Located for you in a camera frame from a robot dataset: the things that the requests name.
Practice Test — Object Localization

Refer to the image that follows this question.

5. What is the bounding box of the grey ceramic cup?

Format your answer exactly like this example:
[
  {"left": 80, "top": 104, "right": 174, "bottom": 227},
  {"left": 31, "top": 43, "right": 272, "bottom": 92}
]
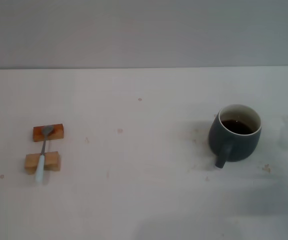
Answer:
[{"left": 207, "top": 103, "right": 263, "bottom": 169}]

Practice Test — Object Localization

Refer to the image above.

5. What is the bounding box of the dark orange wooden block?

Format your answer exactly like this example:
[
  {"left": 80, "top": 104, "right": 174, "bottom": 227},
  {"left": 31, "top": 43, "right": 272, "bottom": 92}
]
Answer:
[{"left": 32, "top": 122, "right": 66, "bottom": 143}]

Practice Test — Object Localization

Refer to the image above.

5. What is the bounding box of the light notched wooden block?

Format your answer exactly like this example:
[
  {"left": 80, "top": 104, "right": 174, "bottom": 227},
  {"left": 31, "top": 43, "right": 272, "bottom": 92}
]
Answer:
[{"left": 24, "top": 151, "right": 62, "bottom": 175}]

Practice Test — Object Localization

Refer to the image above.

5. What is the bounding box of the dark coffee liquid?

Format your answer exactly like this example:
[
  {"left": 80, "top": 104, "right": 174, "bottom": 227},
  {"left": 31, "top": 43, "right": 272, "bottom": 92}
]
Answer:
[{"left": 220, "top": 119, "right": 254, "bottom": 136}]

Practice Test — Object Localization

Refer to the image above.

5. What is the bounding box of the spoon with light blue handle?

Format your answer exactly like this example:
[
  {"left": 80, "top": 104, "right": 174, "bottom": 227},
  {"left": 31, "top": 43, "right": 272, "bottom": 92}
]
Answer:
[{"left": 35, "top": 125, "right": 55, "bottom": 184}]

